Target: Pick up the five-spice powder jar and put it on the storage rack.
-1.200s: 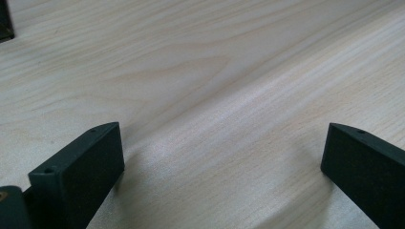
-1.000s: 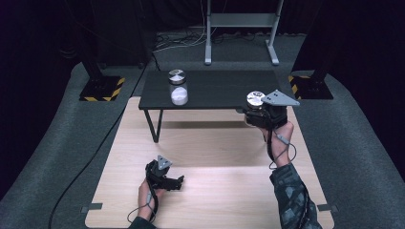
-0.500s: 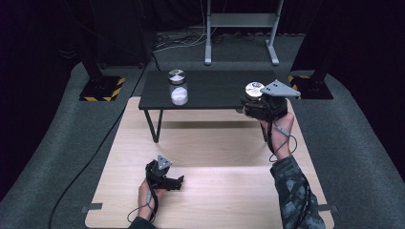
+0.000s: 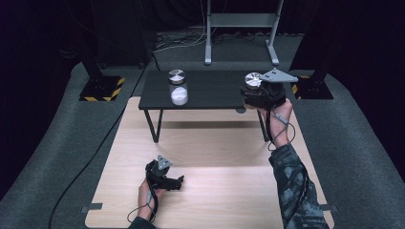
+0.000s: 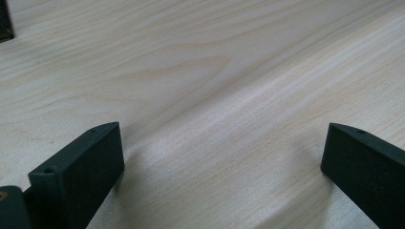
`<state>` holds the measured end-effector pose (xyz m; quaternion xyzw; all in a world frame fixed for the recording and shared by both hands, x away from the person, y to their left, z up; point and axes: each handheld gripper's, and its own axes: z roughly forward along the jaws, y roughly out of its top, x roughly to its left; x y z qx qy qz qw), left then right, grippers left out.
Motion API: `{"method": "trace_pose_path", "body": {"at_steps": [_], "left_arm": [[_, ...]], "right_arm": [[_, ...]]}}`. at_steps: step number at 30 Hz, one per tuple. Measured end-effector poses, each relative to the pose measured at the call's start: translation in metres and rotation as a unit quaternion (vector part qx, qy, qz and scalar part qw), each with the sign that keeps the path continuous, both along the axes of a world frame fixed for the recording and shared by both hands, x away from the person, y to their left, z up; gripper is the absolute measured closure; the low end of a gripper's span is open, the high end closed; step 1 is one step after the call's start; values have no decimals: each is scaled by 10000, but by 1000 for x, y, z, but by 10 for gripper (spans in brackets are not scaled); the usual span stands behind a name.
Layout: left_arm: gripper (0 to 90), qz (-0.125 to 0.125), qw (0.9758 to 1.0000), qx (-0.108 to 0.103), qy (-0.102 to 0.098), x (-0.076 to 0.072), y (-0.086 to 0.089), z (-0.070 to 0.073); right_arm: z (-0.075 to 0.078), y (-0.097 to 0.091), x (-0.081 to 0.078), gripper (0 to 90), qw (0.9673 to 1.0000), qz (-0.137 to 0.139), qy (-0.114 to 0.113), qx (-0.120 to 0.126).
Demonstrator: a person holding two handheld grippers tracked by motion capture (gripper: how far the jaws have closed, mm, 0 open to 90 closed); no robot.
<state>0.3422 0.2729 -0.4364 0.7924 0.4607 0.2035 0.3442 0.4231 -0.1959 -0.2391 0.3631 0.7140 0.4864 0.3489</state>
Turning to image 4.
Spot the glass jar with brown contents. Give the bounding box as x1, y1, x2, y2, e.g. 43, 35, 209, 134
244, 72, 264, 98

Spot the glass jar with white powder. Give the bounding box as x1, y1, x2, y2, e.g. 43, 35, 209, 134
167, 69, 190, 107

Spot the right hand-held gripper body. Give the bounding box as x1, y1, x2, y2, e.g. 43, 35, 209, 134
254, 67, 300, 110

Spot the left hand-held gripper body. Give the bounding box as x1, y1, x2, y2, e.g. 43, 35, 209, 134
144, 155, 175, 190

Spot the grey metal stand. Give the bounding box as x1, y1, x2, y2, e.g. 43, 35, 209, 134
203, 0, 286, 67

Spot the black cabinet on wheels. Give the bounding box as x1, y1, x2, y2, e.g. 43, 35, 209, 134
94, 0, 158, 70

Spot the bundle of floor cables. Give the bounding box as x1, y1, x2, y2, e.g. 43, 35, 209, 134
152, 29, 257, 53

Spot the long black floor cable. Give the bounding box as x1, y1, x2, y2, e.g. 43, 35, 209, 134
47, 52, 162, 229

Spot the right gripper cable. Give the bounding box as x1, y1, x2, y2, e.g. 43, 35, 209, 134
265, 107, 297, 153

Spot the person's right hand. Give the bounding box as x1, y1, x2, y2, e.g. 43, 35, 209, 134
257, 98, 294, 149

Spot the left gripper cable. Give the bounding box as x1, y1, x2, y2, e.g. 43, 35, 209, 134
126, 171, 160, 224

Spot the person's left hand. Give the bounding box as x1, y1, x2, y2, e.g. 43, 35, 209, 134
137, 178, 167, 222

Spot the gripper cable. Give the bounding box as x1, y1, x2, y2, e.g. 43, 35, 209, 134
265, 107, 297, 153
126, 171, 160, 224

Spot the grey tape mark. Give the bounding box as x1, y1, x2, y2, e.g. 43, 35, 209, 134
80, 202, 104, 214
320, 203, 339, 214

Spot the small black shelf table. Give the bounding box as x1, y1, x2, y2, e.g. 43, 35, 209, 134
138, 69, 288, 144

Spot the black stand with striped base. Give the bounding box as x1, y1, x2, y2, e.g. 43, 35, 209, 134
288, 66, 335, 101
78, 58, 127, 103

